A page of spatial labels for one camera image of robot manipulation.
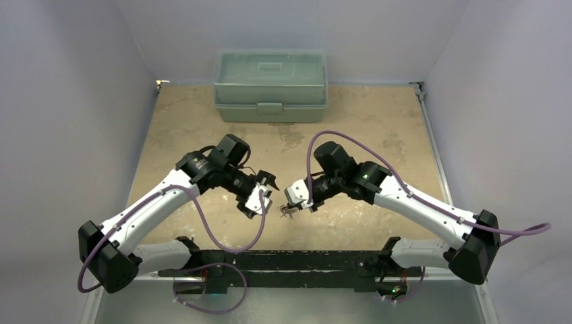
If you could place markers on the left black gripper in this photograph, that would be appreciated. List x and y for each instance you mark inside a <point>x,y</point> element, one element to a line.
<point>264,179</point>

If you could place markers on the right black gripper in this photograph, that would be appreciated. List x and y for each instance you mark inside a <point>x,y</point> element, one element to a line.
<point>310,195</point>

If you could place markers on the metal keyring with keys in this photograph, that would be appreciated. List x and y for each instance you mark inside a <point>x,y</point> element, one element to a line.
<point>286,211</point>

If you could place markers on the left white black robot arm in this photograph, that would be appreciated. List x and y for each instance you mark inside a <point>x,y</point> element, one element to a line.
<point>112,251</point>

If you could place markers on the green plastic storage box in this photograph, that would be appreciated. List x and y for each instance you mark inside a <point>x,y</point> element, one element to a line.
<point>271,85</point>

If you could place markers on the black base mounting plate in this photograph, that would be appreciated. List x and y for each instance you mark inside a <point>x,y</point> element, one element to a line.
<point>219,280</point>

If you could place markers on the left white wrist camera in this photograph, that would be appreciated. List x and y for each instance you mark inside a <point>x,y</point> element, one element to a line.
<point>258,201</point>

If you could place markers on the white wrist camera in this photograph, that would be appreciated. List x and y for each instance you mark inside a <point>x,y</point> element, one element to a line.
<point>258,201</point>
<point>298,195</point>

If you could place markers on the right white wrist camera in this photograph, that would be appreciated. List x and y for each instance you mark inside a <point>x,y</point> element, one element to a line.
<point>298,195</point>

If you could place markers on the right aluminium table edge rail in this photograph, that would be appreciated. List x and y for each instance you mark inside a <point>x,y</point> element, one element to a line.
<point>487,308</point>

